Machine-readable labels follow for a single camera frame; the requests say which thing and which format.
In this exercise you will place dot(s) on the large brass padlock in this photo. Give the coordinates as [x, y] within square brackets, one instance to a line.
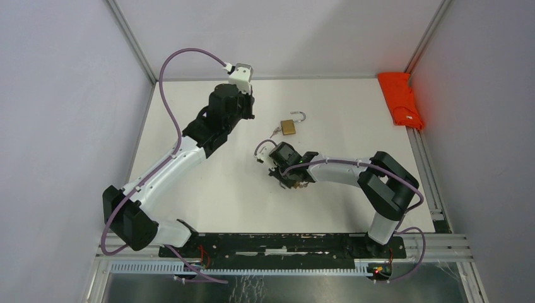
[288, 127]

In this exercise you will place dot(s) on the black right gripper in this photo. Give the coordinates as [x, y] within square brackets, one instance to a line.
[274, 172]

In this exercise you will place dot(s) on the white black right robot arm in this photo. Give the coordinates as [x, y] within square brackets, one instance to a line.
[387, 185]

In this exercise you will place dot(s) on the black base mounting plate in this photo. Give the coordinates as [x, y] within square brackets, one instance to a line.
[233, 251]

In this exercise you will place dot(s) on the aluminium corner frame post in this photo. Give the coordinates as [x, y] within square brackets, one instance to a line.
[428, 34]

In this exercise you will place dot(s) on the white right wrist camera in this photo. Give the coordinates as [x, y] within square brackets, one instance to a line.
[262, 155]

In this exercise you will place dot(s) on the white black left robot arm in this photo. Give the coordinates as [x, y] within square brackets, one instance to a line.
[129, 212]

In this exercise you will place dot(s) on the silver key bunch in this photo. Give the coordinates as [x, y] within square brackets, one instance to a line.
[276, 131]

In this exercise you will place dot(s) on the orange folded cloth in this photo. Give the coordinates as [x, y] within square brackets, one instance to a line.
[400, 100]

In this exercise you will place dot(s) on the aluminium front frame rail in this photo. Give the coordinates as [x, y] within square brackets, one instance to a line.
[437, 268]

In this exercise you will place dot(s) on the left aluminium corner post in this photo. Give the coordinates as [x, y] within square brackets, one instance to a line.
[131, 40]

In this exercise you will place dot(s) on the small brass padlock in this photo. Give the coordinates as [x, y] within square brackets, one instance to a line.
[293, 184]

